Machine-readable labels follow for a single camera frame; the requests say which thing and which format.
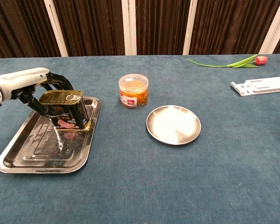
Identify clear plastic rubber band jar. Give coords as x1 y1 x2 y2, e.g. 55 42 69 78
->
118 73 149 109

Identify white partition post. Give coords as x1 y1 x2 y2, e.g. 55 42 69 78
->
182 0 198 56
121 0 137 56
43 0 69 57
259 0 280 54

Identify rectangular steel tray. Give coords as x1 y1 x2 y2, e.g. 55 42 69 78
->
0 96 102 175

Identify blue table mat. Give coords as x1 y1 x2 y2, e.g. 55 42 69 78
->
0 54 280 224

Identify round steel plate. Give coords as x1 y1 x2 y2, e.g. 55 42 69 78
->
146 105 202 146

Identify gold black luncheon meat tin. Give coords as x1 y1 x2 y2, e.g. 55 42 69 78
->
39 90 90 131

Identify red artificial tulip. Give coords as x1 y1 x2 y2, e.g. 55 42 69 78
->
186 54 268 69

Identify white plastic bracket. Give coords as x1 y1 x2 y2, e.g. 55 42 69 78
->
230 75 280 97

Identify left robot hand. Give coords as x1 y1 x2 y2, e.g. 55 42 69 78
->
0 67 74 117

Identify dark brown curtain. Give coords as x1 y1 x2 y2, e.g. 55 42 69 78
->
0 0 280 59

